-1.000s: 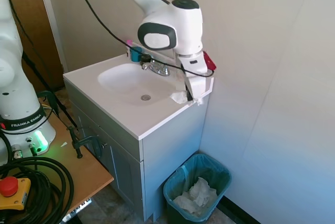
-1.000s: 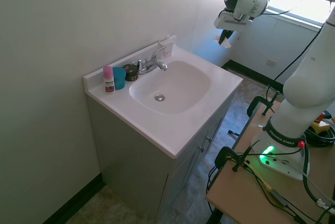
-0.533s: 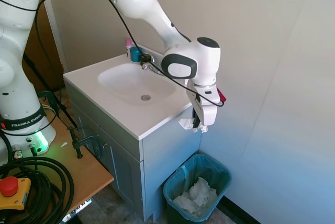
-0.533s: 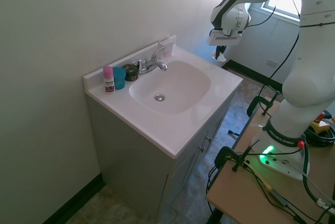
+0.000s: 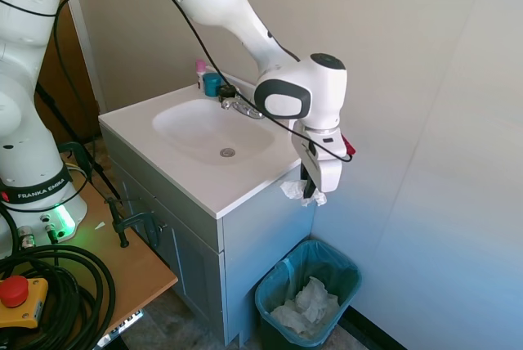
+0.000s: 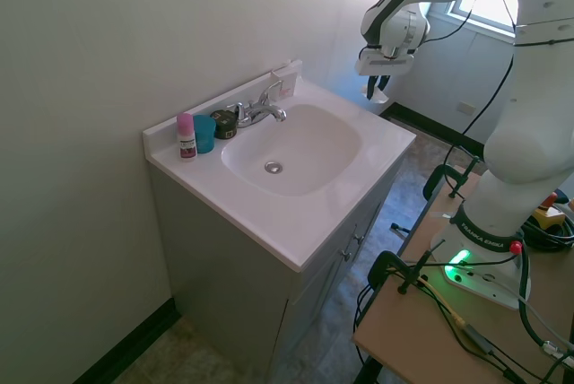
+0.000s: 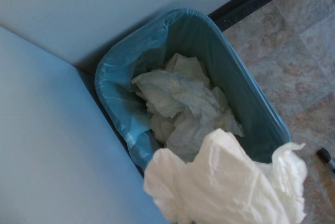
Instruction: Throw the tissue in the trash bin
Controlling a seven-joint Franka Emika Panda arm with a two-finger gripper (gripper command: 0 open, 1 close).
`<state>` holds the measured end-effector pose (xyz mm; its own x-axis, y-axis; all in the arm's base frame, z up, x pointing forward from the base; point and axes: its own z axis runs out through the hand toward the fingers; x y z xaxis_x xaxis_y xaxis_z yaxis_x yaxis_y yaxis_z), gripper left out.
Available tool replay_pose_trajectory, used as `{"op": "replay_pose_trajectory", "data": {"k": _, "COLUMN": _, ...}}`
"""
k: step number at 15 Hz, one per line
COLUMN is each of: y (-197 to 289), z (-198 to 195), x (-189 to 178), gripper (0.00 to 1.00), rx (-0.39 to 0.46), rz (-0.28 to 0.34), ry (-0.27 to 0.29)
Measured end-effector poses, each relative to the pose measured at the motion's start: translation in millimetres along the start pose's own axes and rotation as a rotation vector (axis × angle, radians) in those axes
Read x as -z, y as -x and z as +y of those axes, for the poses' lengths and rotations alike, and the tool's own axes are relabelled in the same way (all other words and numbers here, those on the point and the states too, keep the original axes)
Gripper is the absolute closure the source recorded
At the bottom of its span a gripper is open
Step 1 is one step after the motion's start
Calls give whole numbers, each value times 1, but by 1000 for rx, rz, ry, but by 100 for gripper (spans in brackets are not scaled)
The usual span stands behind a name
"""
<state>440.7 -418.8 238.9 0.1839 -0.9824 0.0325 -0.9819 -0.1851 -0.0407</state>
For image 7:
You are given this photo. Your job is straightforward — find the black marker pen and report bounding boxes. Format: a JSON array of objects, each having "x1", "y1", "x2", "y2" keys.
[{"x1": 316, "y1": 147, "x2": 335, "y2": 174}]

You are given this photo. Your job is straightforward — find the grey vanity cabinet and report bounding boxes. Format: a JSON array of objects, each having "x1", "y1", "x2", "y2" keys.
[{"x1": 0, "y1": 26, "x2": 168, "y2": 224}]

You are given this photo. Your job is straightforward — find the crumpled white paper towels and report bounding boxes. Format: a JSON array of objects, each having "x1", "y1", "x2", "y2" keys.
[{"x1": 130, "y1": 52, "x2": 245, "y2": 163}]

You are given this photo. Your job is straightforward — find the white tissue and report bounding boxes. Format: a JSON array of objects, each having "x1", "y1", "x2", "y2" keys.
[{"x1": 143, "y1": 128, "x2": 308, "y2": 224}]

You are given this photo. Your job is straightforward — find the translucent blue bin liner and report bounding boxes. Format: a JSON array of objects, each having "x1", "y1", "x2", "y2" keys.
[{"x1": 94, "y1": 8, "x2": 223, "y2": 170}]

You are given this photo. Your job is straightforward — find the blue trash bin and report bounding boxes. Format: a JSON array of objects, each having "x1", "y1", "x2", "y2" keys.
[{"x1": 94, "y1": 8, "x2": 292, "y2": 180}]

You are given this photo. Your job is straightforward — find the black baseboard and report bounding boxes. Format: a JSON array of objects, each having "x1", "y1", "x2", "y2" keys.
[{"x1": 208, "y1": 0, "x2": 316, "y2": 32}]

